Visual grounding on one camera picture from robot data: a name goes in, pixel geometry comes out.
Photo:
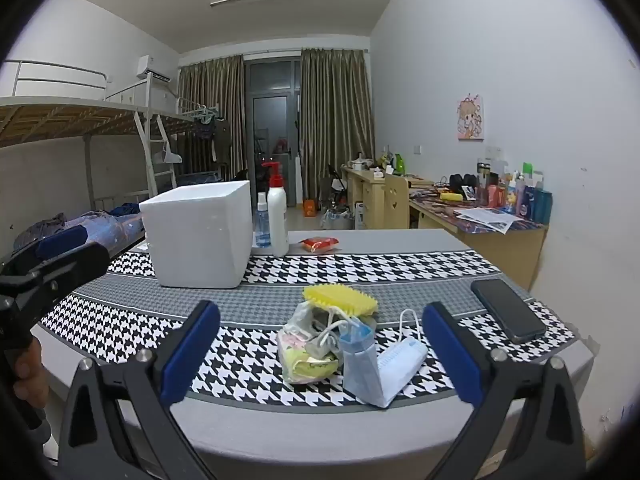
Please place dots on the bunk bed with blue mattress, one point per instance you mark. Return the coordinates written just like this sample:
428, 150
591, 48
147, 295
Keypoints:
195, 177

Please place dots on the white cardboard box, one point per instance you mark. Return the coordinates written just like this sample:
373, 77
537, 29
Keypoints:
360, 215

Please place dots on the white foam box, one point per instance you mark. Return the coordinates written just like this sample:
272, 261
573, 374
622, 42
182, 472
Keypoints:
200, 240

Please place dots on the white bottle with red pump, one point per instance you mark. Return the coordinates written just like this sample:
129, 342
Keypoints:
277, 220

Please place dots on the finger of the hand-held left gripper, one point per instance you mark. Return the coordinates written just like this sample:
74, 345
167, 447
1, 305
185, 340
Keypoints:
75, 267
65, 240

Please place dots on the clear plastic item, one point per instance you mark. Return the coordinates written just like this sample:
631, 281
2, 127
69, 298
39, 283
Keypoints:
402, 360

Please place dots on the yellow desk item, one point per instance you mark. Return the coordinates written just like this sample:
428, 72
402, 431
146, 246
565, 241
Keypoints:
451, 197

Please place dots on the blue plaid quilt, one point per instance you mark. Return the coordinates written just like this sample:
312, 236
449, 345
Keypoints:
100, 225

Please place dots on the black smartphone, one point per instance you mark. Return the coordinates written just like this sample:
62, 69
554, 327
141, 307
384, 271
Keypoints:
507, 310

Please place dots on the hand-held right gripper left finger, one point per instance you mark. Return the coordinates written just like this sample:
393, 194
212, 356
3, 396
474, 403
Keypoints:
192, 355

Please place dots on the person's left hand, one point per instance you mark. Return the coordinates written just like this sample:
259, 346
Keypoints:
30, 375

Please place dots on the white air conditioner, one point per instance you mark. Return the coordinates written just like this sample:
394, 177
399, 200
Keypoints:
150, 66

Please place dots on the wooden chair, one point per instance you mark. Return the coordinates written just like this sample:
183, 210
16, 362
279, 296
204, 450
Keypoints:
395, 205

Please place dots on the white metal bunk bed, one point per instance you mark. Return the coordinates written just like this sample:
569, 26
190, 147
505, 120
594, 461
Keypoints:
60, 115

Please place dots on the yellow bristle brush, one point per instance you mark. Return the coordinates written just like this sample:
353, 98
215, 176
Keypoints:
340, 300

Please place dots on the row of toiletry bottles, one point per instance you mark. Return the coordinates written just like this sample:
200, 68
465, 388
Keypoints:
530, 200

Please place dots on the cartoon wall poster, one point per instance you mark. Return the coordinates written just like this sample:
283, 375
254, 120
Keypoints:
470, 117

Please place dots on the purple grey blanket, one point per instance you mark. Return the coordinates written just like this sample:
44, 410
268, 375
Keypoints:
40, 232

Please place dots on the orange bag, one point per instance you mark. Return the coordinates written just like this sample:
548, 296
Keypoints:
309, 207

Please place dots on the red snack packet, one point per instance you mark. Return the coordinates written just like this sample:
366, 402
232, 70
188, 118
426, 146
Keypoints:
320, 244

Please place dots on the black chair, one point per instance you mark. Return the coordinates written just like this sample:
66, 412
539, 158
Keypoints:
339, 185

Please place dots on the small blue spray bottle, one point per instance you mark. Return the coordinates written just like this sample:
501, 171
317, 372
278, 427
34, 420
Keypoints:
263, 230

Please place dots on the floral tissue packet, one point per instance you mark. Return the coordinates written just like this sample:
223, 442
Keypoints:
300, 367

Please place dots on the houndstooth table cloth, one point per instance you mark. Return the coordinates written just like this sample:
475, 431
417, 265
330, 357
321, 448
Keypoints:
280, 300

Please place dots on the glass balcony door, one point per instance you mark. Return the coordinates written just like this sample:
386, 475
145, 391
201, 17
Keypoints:
272, 130

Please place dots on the long wooden desk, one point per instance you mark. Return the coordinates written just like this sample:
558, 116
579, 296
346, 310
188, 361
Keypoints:
372, 200

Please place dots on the white wall socket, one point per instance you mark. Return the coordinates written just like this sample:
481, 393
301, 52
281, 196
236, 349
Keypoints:
492, 152

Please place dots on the wooden desk with printed mat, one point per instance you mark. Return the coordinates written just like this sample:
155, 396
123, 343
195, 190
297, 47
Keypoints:
505, 255

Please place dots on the clear plastic bag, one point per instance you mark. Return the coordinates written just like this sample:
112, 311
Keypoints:
305, 316

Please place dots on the brown curtain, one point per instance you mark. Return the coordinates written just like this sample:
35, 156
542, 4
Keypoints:
210, 110
335, 125

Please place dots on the dark blue garment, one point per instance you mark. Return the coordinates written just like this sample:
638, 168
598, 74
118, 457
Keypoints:
127, 208

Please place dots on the hanging dark clothes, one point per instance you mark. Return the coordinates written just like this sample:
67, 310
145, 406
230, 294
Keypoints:
220, 135

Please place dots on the bucket with plastic bags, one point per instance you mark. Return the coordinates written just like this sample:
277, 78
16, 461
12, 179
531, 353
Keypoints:
336, 217

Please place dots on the white paper sheets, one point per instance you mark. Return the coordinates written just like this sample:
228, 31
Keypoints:
487, 217

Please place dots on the blue face mask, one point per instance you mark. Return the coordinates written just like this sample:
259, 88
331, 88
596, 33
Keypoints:
357, 365

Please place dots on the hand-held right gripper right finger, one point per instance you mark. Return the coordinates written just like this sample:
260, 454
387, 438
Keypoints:
450, 355

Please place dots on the green desk item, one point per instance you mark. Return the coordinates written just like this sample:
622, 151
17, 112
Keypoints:
400, 165

